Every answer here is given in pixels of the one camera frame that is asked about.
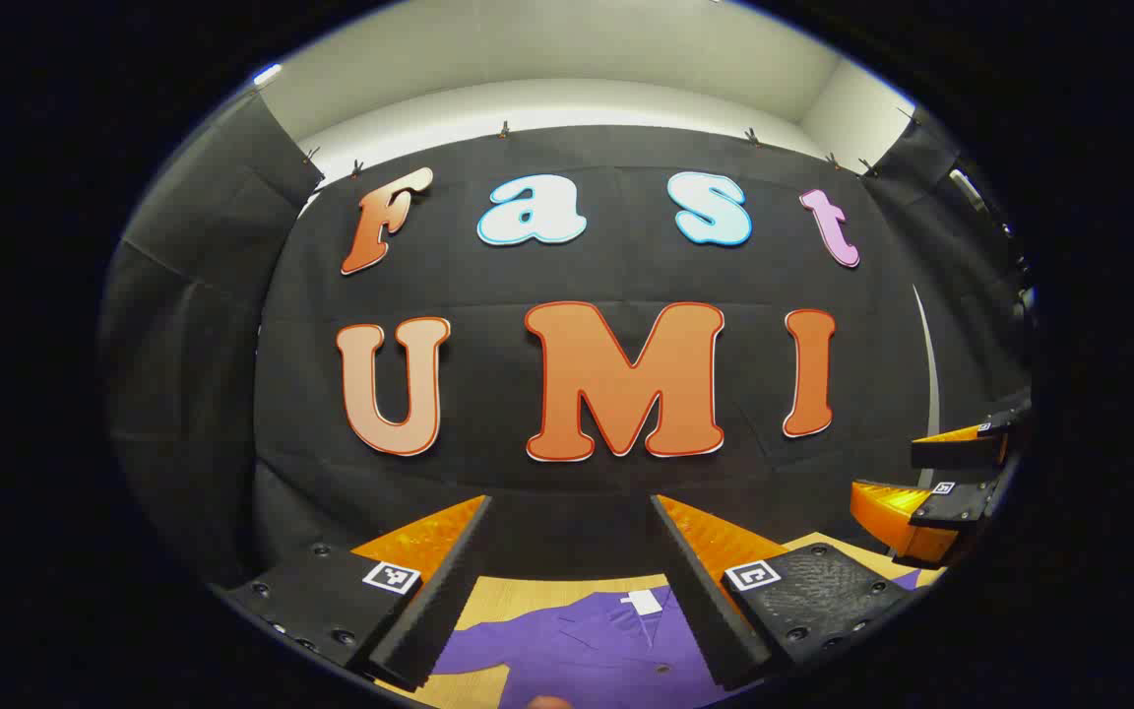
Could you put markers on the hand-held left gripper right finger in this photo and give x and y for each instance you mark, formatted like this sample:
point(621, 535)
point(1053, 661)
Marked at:
point(715, 620)

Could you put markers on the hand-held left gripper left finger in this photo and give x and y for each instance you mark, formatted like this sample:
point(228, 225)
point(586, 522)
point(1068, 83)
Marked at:
point(439, 620)

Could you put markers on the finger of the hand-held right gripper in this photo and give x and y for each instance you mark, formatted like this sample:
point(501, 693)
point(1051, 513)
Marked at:
point(921, 532)
point(961, 451)

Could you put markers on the purple ribbed shirt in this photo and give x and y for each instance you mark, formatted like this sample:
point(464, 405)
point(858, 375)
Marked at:
point(577, 650)

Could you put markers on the black backdrop cloth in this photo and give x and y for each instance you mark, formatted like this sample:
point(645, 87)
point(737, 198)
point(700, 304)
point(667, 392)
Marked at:
point(488, 276)

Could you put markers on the row of black cloth clips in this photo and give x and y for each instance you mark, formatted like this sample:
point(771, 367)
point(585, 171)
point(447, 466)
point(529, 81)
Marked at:
point(505, 130)

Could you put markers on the white ceiling light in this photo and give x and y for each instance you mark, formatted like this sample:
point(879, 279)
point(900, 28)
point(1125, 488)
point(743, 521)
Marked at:
point(267, 74)

